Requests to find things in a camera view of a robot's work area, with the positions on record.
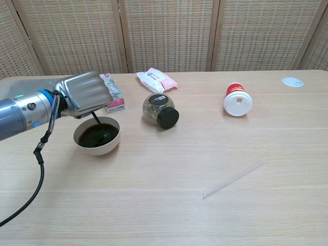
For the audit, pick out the clear plastic straw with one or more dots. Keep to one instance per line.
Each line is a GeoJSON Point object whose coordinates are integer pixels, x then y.
{"type": "Point", "coordinates": [232, 180]}

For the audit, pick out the red paper cup white lid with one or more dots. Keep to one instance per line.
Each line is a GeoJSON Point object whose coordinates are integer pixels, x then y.
{"type": "Point", "coordinates": [237, 103]}

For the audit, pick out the woven wooden folding screen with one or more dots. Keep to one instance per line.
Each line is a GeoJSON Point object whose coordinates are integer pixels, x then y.
{"type": "Point", "coordinates": [166, 33]}

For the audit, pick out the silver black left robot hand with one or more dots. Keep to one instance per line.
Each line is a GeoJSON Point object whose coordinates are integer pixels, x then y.
{"type": "Point", "coordinates": [84, 93]}

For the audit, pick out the floral print carton box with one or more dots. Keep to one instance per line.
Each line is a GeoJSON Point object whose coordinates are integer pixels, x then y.
{"type": "Point", "coordinates": [116, 105]}

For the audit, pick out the glass jar with black lid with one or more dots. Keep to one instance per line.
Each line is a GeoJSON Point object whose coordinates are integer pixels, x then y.
{"type": "Point", "coordinates": [153, 107]}

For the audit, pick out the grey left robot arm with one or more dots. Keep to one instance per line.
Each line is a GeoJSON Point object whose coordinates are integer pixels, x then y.
{"type": "Point", "coordinates": [20, 115]}

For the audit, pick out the black plastic spoon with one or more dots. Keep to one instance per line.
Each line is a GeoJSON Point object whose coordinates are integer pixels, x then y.
{"type": "Point", "coordinates": [98, 123]}

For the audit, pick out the pink white wet wipes pack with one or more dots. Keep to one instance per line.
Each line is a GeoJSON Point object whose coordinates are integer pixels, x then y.
{"type": "Point", "coordinates": [156, 80]}

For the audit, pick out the white bowl of dark liquid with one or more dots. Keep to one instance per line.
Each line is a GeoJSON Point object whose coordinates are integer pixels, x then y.
{"type": "Point", "coordinates": [100, 151]}

